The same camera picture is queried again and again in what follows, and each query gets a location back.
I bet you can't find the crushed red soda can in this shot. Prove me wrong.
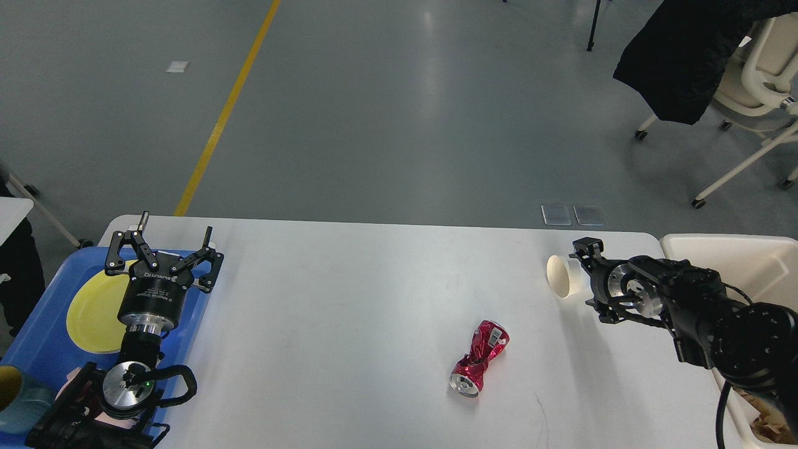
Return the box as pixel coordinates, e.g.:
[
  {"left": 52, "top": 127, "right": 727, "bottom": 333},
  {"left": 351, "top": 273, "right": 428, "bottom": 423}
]
[{"left": 448, "top": 319, "right": 511, "bottom": 398}]

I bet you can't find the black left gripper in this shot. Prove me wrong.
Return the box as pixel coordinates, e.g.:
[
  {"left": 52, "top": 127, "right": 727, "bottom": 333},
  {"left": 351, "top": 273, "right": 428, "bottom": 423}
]
[{"left": 103, "top": 211, "right": 224, "bottom": 337}]

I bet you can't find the black tripod leg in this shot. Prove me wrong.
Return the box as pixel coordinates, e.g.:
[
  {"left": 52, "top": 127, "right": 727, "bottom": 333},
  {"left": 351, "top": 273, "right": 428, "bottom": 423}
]
[{"left": 586, "top": 0, "right": 603, "bottom": 53}]

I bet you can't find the blue plastic tray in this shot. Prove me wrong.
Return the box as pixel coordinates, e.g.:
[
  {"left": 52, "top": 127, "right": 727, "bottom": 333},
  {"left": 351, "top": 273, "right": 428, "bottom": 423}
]
[{"left": 0, "top": 247, "right": 216, "bottom": 449}]

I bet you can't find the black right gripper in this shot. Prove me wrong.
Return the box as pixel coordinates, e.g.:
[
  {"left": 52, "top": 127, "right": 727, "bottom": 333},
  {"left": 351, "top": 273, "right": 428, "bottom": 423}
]
[{"left": 568, "top": 238, "right": 631, "bottom": 324}]

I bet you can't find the white lid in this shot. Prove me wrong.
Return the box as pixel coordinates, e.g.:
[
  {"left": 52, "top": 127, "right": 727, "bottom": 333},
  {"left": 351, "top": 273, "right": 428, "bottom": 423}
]
[{"left": 546, "top": 254, "right": 590, "bottom": 299}]

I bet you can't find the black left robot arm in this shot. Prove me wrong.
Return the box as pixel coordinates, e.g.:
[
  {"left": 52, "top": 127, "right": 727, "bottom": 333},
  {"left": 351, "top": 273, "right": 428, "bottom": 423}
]
[{"left": 25, "top": 212, "right": 224, "bottom": 448}]

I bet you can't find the yellow plastic plate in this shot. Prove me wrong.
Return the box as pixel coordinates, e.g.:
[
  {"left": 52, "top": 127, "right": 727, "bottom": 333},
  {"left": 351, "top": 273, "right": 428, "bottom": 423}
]
[{"left": 65, "top": 270, "right": 129, "bottom": 355}]

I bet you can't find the teal mug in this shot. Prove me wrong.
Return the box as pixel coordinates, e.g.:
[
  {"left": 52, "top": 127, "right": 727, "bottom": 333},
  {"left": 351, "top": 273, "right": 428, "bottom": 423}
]
[{"left": 1, "top": 365, "right": 56, "bottom": 435}]

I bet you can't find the brown paper ball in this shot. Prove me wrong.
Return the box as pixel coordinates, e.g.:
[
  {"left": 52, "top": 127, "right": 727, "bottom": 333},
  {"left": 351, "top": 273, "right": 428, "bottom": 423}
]
[{"left": 742, "top": 394, "right": 796, "bottom": 445}]

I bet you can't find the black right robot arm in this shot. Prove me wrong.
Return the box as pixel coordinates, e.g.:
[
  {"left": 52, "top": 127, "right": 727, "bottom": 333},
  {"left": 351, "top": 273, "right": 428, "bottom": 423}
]
[{"left": 570, "top": 238, "right": 797, "bottom": 448}]

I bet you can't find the white side table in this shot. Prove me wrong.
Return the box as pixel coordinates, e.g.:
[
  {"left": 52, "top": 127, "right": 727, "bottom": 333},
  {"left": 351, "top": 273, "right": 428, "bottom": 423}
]
[{"left": 0, "top": 159, "right": 93, "bottom": 250}]

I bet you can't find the pink ribbed mug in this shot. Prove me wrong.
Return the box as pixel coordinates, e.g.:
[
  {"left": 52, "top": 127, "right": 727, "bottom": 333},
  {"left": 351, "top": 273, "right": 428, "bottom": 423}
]
[{"left": 56, "top": 367, "right": 137, "bottom": 429}]

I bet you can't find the black jacket on chair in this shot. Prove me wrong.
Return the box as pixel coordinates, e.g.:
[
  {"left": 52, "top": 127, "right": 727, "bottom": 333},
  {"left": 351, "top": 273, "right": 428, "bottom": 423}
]
[{"left": 613, "top": 1, "right": 797, "bottom": 125}]

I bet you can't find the white plastic bin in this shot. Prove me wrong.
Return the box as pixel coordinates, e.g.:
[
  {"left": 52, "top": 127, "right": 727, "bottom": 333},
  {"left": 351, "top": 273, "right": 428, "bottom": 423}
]
[{"left": 660, "top": 234, "right": 797, "bottom": 448}]

